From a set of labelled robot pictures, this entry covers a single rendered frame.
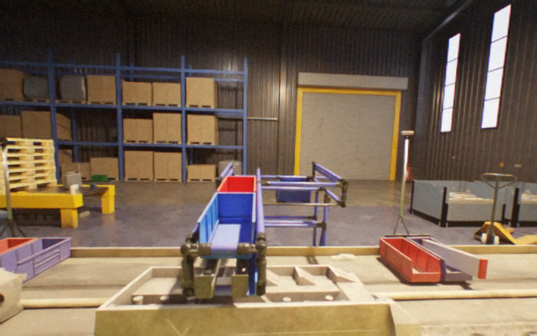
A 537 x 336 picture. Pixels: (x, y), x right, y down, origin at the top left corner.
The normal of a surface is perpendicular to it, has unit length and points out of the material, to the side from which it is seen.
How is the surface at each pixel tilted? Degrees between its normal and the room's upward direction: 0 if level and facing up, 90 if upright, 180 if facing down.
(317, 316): 80
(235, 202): 94
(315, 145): 90
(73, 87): 89
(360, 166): 90
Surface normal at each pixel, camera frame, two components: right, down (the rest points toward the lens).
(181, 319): 0.07, -0.08
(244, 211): 0.06, 0.15
